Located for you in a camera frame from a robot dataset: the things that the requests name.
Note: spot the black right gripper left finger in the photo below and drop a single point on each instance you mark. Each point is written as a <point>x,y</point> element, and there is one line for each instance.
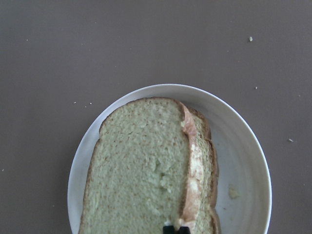
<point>168,229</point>

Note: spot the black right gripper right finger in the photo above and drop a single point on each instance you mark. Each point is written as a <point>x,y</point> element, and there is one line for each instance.
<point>184,230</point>

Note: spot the white round plate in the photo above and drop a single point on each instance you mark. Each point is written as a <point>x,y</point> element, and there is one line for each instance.
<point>244,194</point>

